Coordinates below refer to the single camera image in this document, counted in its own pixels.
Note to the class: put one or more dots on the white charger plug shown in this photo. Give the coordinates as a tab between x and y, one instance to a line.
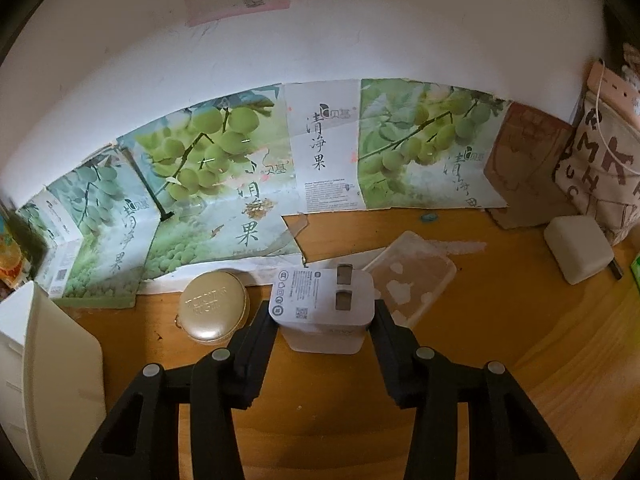
320	305

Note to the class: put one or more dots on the letter-print canvas bag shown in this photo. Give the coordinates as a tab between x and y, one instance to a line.
600	175

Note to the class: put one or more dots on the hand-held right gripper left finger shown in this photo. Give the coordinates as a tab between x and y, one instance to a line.
257	360

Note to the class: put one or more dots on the yellow printed pack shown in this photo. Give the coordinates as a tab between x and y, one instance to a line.
10	260

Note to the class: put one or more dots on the small clear plastic container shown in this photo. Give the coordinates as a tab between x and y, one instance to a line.
415	275

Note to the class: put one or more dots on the black pen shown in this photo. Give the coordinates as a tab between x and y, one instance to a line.
616	270

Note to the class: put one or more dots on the brown cardboard sheet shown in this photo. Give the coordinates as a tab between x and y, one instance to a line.
530	160

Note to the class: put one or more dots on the small blue scrap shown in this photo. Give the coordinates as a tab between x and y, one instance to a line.
429	218

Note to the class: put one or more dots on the dark-haired doll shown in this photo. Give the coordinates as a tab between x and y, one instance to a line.
631	67

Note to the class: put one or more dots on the green tissue pack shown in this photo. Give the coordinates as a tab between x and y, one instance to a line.
636	272

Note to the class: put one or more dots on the white rectangular box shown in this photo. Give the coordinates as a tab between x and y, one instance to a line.
577	247

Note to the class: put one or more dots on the gold round tin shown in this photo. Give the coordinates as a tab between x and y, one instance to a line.
215	305

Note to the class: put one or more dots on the white plastic tray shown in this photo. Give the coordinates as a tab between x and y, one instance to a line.
50	385

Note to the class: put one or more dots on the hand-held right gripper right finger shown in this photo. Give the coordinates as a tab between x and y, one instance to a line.
390	365

